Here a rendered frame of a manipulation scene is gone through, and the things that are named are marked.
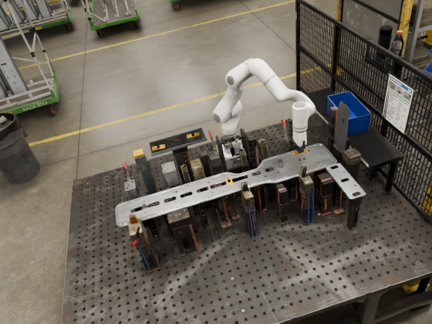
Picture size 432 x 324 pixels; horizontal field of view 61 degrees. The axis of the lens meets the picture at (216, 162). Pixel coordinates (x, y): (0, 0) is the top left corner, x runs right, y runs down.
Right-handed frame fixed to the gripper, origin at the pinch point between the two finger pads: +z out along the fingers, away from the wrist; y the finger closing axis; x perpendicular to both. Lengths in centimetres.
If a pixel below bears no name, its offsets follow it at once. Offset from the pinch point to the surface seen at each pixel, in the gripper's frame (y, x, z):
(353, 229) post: 40, 15, 38
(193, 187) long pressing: -4, -68, 9
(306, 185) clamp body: 24.7, -7.9, 5.7
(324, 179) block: 19.6, 6.0, 11.3
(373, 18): -176, 165, 15
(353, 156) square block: 16.1, 26.0, 3.5
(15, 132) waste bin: -206, -228, 48
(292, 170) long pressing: 6.4, -7.9, 9.2
